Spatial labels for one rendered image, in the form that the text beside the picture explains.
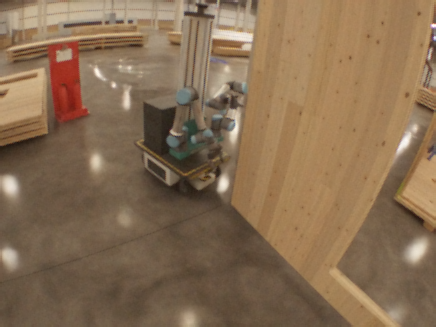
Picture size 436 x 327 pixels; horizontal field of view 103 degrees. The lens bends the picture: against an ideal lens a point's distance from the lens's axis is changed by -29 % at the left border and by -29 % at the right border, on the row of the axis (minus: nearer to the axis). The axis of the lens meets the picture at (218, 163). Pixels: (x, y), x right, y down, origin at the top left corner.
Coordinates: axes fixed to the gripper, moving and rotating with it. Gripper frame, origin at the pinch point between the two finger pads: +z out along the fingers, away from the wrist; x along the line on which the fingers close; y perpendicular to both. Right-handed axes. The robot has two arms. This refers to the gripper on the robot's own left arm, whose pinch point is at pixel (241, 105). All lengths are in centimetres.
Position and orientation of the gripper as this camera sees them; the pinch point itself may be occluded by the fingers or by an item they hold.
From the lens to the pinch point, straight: 208.3
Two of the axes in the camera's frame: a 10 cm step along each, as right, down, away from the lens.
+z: 5.2, 4.7, -7.1
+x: -1.0, 8.6, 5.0
